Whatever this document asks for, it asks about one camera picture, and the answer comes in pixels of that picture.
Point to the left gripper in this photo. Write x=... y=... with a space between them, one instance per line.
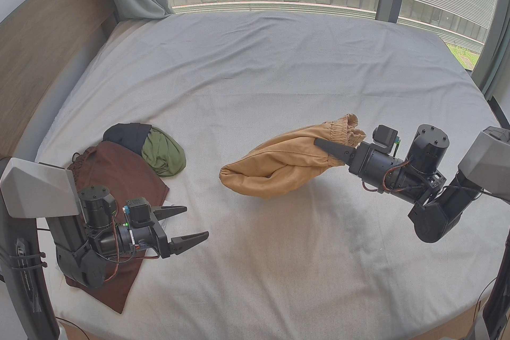
x=139 y=238

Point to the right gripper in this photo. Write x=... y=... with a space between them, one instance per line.
x=374 y=165

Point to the tan shorts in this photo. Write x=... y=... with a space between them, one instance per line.
x=279 y=167

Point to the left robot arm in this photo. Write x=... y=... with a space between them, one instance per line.
x=36 y=187

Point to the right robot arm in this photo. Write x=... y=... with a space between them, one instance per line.
x=430 y=143

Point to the brown shorts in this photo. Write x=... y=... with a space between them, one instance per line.
x=127 y=179

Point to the green garment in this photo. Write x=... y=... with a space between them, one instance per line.
x=165 y=153

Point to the black garment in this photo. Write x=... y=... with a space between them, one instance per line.
x=123 y=137

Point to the bed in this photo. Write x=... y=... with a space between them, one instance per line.
x=259 y=71

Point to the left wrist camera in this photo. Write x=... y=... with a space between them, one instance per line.
x=137 y=211

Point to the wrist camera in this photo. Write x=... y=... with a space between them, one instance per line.
x=137 y=211
x=384 y=135

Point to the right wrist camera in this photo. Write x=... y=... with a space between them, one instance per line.
x=384 y=135

